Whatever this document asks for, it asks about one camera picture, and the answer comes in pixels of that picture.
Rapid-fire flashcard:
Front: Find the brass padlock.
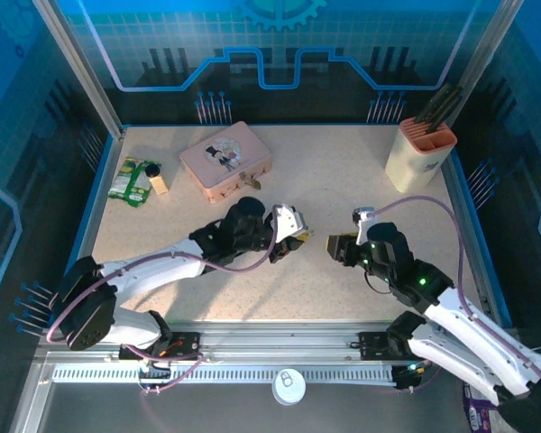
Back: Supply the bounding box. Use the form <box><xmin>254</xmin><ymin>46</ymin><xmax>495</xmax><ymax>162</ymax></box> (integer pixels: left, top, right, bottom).
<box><xmin>238</xmin><ymin>172</ymin><xmax>263</xmax><ymax>191</ymax></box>

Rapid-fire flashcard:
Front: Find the pink tin box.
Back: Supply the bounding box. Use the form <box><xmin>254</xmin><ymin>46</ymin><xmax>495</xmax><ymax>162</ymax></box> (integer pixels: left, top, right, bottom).
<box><xmin>179</xmin><ymin>120</ymin><xmax>273</xmax><ymax>206</ymax></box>

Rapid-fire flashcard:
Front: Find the white round lid padlock icon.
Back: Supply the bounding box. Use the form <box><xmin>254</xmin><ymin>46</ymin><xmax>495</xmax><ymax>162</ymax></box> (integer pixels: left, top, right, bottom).
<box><xmin>270</xmin><ymin>369</ymin><xmax>307</xmax><ymax>407</ymax></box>

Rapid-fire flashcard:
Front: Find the small tan bottle black cap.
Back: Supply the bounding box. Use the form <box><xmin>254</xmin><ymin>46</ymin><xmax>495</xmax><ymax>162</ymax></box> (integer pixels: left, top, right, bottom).
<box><xmin>144</xmin><ymin>163</ymin><xmax>170</xmax><ymax>197</ymax></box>

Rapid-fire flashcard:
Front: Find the cream knife block orange top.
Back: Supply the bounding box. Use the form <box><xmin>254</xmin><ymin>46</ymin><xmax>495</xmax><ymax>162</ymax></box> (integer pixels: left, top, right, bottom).
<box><xmin>384</xmin><ymin>117</ymin><xmax>459</xmax><ymax>193</ymax></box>

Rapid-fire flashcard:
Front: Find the green snack packet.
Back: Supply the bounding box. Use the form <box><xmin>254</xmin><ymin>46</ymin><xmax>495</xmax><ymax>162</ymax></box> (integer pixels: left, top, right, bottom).
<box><xmin>106</xmin><ymin>156</ymin><xmax>161</xmax><ymax>209</ymax></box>

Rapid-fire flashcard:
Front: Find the purple snack bag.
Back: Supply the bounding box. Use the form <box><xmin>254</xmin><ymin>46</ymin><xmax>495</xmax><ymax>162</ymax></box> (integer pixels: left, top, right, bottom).
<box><xmin>461</xmin><ymin>382</ymin><xmax>502</xmax><ymax>433</ymax></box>

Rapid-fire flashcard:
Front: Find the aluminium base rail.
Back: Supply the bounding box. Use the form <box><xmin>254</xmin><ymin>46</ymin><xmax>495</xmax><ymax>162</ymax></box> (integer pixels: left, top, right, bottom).
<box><xmin>36</xmin><ymin>318</ymin><xmax>518</xmax><ymax>363</ymax></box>

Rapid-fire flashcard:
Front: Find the white slotted cable duct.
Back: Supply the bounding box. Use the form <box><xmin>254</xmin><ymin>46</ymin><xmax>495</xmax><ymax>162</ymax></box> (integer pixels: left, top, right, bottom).
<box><xmin>51</xmin><ymin>364</ymin><xmax>398</xmax><ymax>385</ymax></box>

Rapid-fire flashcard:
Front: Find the black knife handle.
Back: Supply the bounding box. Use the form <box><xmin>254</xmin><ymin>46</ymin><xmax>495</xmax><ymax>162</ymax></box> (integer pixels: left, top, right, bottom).
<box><xmin>421</xmin><ymin>89</ymin><xmax>461</xmax><ymax>132</ymax></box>
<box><xmin>427</xmin><ymin>97</ymin><xmax>464</xmax><ymax>136</ymax></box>
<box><xmin>414</xmin><ymin>83</ymin><xmax>453</xmax><ymax>125</ymax></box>

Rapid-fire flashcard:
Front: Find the aluminium frame post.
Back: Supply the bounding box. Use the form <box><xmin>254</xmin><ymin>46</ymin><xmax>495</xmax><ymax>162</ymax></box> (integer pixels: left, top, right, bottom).
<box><xmin>32</xmin><ymin>0</ymin><xmax>126</xmax><ymax>139</ymax></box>
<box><xmin>445</xmin><ymin>0</ymin><xmax>527</xmax><ymax>98</ymax></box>

